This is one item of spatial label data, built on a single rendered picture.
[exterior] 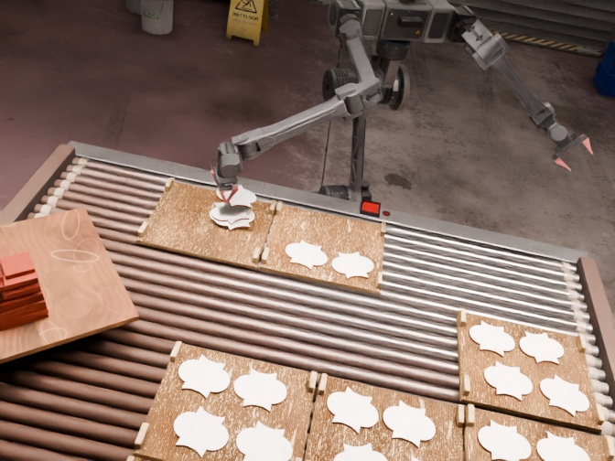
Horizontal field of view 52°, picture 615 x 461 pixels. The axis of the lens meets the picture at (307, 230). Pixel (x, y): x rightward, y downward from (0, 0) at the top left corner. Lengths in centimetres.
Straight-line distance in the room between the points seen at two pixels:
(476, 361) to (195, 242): 98
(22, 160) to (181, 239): 217
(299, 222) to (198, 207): 37
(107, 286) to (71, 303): 11
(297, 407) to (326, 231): 75
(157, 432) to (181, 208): 89
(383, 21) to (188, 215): 109
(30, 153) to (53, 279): 240
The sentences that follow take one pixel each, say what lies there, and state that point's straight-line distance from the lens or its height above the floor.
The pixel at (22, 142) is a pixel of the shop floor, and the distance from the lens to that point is 434.
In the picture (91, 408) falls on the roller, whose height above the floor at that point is 92.
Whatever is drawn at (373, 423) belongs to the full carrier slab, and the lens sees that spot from 176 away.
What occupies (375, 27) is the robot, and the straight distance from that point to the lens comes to 261.
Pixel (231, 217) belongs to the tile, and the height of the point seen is 96.
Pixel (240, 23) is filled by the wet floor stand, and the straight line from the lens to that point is 569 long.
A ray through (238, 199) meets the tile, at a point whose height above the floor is 103.
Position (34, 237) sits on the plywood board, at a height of 104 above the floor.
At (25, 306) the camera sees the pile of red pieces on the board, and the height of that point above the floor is 110.
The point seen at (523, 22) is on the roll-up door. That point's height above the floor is 21.
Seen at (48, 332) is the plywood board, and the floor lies 104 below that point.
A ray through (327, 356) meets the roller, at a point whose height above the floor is 91.
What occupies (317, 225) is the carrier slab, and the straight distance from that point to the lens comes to 227.
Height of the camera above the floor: 238
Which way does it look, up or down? 40 degrees down
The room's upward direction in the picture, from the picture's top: 11 degrees clockwise
